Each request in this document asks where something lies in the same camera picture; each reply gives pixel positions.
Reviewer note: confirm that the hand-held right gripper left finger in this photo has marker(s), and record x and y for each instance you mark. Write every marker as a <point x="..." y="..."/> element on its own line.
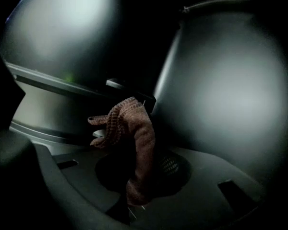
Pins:
<point x="81" y="181"/>

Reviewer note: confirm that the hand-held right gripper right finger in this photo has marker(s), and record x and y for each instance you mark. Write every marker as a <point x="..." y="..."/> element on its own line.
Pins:
<point x="206" y="200"/>

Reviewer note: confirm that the black refrigerator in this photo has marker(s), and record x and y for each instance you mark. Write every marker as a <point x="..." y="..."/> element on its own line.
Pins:
<point x="62" y="32"/>

